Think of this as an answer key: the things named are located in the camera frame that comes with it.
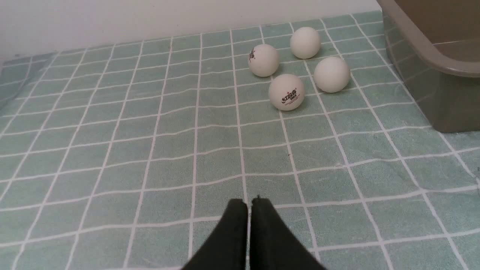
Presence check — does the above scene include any white ping-pong ball with logo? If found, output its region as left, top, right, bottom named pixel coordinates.
left=268, top=74, right=305, bottom=111

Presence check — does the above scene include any green checkered table cloth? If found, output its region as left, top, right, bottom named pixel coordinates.
left=0, top=11, right=479, bottom=270

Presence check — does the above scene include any olive plastic bin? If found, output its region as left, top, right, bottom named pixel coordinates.
left=378, top=0, right=480, bottom=133

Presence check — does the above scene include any white ping-pong ball with print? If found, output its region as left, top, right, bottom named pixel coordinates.
left=247, top=44, right=279, bottom=77

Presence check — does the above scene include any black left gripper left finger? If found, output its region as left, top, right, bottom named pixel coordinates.
left=182, top=199, right=248, bottom=270

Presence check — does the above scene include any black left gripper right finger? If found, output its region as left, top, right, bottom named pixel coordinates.
left=250, top=198, right=326, bottom=270

